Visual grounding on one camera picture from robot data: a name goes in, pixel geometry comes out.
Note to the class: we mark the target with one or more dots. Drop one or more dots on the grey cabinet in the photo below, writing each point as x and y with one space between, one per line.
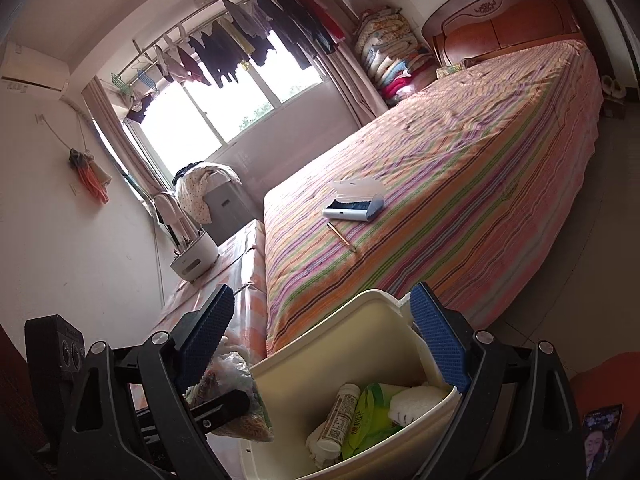
230 215

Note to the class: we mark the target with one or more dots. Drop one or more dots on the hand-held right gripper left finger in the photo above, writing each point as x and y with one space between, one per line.
205 340

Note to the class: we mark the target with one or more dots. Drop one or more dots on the green clothes hangers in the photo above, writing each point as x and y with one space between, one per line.
120 84

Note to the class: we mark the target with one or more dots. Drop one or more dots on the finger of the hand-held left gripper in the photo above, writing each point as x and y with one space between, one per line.
222 407

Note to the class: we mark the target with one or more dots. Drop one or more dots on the orange grey hanging cloths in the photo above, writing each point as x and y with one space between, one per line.
92 180

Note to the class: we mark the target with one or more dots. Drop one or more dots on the row of hanging clothes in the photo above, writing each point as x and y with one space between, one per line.
220 55

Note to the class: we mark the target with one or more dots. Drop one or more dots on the hanging coats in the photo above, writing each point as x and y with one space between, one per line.
167 215

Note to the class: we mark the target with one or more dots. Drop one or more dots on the white air conditioner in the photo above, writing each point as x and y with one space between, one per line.
35 67

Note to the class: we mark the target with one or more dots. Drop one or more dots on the green plastic bag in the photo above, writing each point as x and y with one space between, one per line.
370 410

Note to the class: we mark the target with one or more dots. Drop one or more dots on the cream plastic trash bin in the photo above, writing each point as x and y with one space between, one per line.
310 355

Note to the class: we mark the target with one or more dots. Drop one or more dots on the orange cloth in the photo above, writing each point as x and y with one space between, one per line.
605 385

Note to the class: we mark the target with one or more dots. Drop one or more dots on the grey notebook on bed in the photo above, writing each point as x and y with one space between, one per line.
357 200

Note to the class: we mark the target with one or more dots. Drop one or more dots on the white plush toy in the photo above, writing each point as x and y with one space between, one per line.
420 402

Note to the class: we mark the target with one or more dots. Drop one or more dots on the orange checked tablecloth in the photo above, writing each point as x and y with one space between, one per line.
240 280

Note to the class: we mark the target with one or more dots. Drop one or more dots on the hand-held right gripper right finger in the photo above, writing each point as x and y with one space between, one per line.
440 345

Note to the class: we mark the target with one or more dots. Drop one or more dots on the smartphone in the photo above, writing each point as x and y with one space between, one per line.
602 440

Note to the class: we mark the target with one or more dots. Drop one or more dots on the beige slipper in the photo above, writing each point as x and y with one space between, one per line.
606 85
618 94

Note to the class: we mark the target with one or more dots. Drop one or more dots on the window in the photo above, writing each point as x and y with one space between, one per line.
200 120

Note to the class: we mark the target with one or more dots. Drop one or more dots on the white plastic bag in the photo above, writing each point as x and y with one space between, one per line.
312 453

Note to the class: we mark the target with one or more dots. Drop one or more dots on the stack of folded quilts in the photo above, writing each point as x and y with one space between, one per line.
390 55

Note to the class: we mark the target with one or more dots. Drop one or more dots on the floral pillow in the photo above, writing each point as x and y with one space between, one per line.
450 69

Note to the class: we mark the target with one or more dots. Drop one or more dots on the wooden headboard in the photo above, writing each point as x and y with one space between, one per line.
500 15

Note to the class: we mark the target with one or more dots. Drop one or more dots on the yellow pencil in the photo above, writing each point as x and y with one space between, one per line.
341 237

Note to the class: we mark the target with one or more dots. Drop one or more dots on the beige curtain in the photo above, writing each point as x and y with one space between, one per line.
115 130
350 85

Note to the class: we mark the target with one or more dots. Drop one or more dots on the white organiser box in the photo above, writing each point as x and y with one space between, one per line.
192 262

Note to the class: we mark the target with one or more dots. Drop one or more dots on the clear bag of wrappers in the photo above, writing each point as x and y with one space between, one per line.
235 375

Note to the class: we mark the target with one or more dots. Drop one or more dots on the striped bed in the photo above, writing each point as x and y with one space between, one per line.
450 160

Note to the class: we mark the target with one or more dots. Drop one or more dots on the white capped labelled bottle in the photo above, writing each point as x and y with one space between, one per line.
335 417

